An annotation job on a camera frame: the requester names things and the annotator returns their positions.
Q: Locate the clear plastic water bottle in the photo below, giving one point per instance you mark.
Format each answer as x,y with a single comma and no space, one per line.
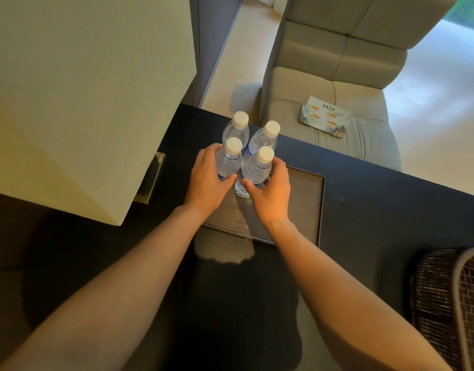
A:
257,169
227,162
237,131
265,140

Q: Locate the dark brown rectangular tray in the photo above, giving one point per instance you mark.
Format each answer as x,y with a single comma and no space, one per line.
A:
304,204

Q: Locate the person's right forearm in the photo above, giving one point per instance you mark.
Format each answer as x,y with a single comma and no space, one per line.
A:
345,305

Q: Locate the printed brochure card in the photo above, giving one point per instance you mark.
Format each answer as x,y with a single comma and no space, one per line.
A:
324,117

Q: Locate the person's right hand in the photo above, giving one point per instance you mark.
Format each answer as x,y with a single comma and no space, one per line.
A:
273,200

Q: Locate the dark woven basket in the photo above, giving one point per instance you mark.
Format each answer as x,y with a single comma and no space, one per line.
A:
434,297

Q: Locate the cream lamp shade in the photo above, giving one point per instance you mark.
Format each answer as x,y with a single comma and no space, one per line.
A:
78,96

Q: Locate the person's left forearm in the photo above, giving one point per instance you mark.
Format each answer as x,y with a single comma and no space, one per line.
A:
117,301

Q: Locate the black table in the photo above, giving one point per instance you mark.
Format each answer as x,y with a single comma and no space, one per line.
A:
376,212

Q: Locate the beige upholstered chair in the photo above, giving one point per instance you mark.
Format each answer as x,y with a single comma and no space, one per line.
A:
337,61

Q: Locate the person's left hand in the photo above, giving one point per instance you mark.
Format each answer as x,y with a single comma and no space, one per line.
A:
204,185

